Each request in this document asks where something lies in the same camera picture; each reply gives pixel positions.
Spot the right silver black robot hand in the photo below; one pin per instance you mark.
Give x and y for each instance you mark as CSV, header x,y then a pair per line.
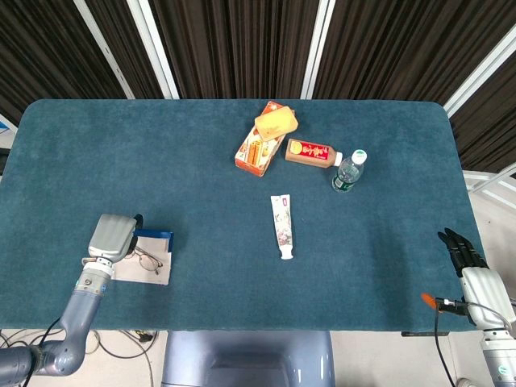
x,y
485,290

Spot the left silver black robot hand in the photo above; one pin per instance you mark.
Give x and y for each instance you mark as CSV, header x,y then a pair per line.
x,y
111,238

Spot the eyeglasses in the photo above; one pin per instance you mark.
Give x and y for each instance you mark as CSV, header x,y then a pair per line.
x,y
148,262

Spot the blue glasses case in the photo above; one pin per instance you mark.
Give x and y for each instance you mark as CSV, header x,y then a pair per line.
x,y
159,274

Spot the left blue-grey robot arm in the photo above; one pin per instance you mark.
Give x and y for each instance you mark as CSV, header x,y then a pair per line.
x,y
82,310

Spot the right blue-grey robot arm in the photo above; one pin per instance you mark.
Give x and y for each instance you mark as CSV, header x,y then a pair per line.
x,y
500,359

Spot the orange tipped black connector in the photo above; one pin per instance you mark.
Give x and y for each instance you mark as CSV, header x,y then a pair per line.
x,y
447,301

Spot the white metal rack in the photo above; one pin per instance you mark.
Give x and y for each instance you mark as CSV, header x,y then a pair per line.
x,y
492,181

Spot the teal table cloth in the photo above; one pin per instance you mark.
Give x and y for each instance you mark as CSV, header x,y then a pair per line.
x,y
242,298

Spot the orange snack carton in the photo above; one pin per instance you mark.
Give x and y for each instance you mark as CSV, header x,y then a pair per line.
x,y
252,159

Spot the white toothpaste tube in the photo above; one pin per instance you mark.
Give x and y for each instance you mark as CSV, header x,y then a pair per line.
x,y
283,225

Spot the clear water bottle green label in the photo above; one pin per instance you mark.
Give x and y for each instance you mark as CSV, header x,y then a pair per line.
x,y
347,173

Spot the blue-grey robot torso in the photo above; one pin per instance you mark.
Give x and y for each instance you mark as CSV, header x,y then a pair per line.
x,y
250,359

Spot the brown tea bottle red label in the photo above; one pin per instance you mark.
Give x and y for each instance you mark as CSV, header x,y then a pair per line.
x,y
310,153

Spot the dark brown curtain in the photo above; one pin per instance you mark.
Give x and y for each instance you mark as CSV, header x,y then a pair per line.
x,y
242,40

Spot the black table edge bracket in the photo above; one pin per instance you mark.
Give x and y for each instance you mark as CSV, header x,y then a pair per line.
x,y
425,333

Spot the thin white frame post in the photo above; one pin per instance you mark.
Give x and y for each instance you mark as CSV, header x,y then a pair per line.
x,y
105,48

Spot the wide white frame post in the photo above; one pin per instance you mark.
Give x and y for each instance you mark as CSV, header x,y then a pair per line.
x,y
155,48

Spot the white slanted frame post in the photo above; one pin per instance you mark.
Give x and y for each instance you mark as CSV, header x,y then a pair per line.
x,y
479,76

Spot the white double frame post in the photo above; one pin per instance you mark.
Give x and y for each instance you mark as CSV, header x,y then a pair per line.
x,y
318,48

